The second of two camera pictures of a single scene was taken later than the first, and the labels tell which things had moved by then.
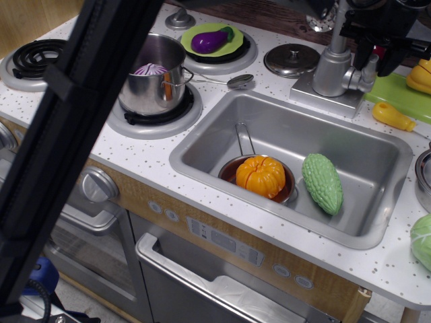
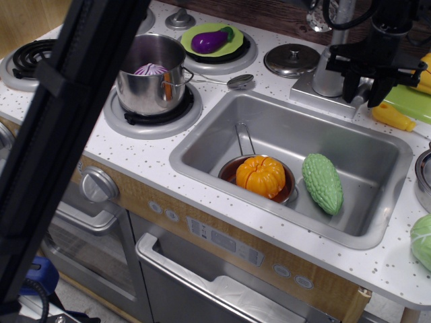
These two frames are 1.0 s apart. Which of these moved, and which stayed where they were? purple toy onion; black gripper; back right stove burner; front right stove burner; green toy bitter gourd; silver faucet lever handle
Moved: silver faucet lever handle; black gripper
Stayed: front right stove burner; green toy bitter gourd; back right stove burner; purple toy onion
